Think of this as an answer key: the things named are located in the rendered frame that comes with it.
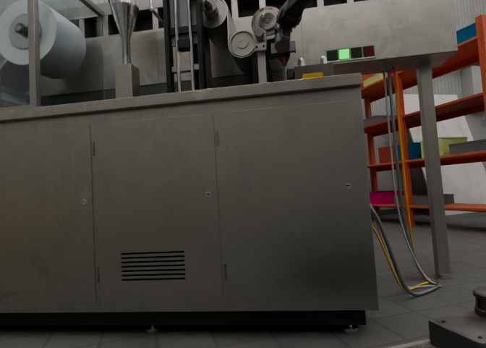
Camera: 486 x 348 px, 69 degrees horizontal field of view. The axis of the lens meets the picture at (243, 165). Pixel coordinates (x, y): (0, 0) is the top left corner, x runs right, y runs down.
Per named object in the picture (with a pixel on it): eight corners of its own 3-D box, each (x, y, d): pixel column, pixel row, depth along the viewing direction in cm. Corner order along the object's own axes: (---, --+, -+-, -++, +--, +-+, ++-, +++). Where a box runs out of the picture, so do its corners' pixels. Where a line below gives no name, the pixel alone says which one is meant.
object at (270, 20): (270, 32, 154) (255, 24, 155) (270, 34, 156) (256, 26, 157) (279, 17, 154) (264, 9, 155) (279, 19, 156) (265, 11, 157)
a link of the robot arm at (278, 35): (302, 11, 137) (281, 4, 135) (304, 30, 131) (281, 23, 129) (289, 36, 147) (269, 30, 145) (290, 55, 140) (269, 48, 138)
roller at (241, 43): (229, 57, 158) (228, 31, 159) (239, 74, 183) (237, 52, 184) (256, 54, 156) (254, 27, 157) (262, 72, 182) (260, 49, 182)
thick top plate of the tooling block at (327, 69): (295, 80, 150) (293, 66, 150) (296, 102, 189) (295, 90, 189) (334, 76, 147) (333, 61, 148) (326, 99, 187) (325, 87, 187)
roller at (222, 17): (197, 30, 162) (196, 0, 163) (211, 50, 187) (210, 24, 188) (228, 25, 160) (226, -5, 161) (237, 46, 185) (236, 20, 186)
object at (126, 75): (108, 119, 170) (104, 3, 174) (123, 124, 184) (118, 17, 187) (136, 116, 168) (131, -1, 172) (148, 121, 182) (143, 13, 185)
